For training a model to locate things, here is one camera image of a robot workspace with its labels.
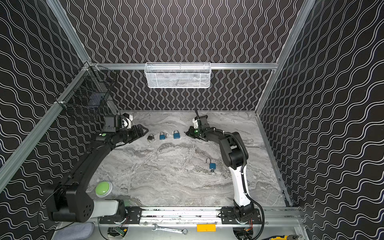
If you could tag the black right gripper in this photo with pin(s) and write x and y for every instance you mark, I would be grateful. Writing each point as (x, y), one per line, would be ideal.
(196, 132)

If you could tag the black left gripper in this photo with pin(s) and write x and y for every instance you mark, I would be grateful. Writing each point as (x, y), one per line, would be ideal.
(132, 133)

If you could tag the blue padlock front large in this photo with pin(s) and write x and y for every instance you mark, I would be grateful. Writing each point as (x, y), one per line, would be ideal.
(176, 134)

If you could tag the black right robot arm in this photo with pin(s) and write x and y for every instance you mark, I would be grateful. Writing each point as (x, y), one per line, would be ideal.
(234, 156)

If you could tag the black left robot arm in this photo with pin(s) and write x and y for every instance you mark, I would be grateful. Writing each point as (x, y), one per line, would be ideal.
(68, 200)

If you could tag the green push button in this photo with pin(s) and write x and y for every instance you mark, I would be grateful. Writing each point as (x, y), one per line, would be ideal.
(103, 189)

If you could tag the aluminium back crossbar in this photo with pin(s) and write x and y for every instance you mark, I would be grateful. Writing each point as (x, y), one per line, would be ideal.
(202, 66)

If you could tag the yellow block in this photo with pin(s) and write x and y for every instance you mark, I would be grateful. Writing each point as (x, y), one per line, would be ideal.
(204, 228)

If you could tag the silver combination wrench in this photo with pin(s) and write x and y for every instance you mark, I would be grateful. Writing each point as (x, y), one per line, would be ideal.
(171, 230)

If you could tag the aluminium left side bar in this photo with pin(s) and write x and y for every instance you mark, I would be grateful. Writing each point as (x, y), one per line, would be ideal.
(15, 161)

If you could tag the yellow black tool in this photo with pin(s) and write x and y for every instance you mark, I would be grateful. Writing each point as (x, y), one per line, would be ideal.
(284, 237)

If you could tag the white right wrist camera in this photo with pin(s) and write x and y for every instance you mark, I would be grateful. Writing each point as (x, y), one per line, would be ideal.
(196, 123)

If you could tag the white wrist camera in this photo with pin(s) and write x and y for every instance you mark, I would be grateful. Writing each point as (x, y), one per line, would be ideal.
(196, 123)
(127, 120)

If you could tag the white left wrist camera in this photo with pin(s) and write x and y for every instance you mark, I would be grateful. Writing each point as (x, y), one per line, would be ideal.
(127, 120)

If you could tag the black wire mesh basket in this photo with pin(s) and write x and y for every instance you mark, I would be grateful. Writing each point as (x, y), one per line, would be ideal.
(91, 97)

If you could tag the white wire mesh basket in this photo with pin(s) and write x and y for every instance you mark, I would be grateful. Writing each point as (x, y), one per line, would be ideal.
(178, 78)

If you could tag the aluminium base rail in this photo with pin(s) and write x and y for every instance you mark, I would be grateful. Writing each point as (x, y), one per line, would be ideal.
(193, 216)

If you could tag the aluminium corner frame post left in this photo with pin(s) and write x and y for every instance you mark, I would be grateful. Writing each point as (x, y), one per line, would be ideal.
(65, 23)

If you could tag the aluminium corner frame post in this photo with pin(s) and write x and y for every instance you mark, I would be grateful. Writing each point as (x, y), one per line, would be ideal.
(297, 27)
(65, 23)

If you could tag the aluminium corner frame post right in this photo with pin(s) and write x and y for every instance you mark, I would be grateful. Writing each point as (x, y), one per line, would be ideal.
(297, 27)

